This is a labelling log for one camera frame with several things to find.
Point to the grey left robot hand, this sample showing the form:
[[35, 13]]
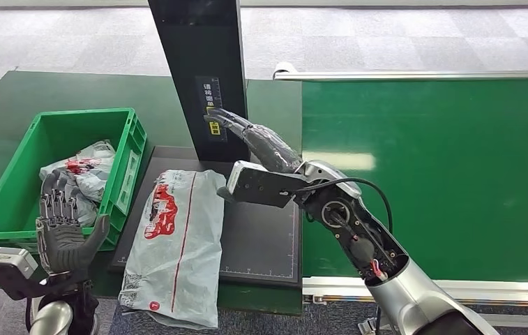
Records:
[[62, 240]]

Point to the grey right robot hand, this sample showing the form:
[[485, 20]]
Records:
[[268, 148]]

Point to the white poly mailer package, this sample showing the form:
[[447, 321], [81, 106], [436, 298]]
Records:
[[185, 249]]

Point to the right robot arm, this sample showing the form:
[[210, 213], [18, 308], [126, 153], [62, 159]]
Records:
[[411, 296]]

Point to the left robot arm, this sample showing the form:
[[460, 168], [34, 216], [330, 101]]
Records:
[[51, 319]]

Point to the green conveyor belt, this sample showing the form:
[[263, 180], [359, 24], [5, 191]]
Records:
[[453, 185]]

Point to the plain grey poly mailer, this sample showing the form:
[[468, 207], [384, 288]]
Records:
[[87, 212]]

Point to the grey poly mailer red print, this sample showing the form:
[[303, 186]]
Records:
[[92, 171]]

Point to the black yellow instruction label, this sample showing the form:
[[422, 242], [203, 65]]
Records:
[[208, 90]]

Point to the green plastic crate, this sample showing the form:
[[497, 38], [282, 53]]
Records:
[[60, 125]]

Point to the black scanner column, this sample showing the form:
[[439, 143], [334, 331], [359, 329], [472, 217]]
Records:
[[189, 46]]

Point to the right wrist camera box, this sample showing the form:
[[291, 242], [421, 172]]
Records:
[[259, 185]]

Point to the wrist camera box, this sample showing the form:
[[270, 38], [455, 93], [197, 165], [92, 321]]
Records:
[[259, 185], [12, 261]]

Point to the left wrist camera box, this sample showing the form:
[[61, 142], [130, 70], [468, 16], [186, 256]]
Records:
[[12, 261]]

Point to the silver conveyor rail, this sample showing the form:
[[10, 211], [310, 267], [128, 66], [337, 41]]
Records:
[[407, 75], [499, 291]]

